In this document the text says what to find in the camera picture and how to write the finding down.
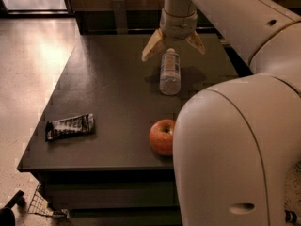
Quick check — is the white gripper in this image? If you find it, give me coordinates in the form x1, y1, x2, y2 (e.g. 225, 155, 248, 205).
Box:
141, 8, 206, 62

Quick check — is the clear plastic tea bottle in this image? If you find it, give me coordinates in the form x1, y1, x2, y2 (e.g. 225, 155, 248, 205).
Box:
159, 48, 181, 96

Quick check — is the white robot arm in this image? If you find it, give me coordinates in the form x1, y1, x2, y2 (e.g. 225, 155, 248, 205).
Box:
142, 0, 301, 226

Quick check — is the red apple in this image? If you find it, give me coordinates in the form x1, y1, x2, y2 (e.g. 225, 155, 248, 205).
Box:
149, 119, 176, 156

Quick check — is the dark snack bar wrapper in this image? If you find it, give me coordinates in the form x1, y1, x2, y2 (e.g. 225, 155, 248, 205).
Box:
45, 113, 95, 141

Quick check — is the dark grey table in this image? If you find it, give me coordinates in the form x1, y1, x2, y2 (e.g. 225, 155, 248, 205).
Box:
18, 34, 237, 226

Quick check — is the striped power strip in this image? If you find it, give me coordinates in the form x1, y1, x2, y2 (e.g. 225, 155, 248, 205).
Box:
285, 210, 298, 224

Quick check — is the black object on floor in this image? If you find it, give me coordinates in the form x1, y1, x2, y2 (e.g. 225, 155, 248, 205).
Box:
0, 190, 25, 226

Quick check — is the left metal bracket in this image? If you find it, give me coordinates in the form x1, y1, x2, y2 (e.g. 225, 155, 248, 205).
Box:
113, 0, 128, 35

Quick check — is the wire mesh basket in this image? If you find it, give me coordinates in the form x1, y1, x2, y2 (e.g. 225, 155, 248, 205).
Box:
27, 184, 67, 218

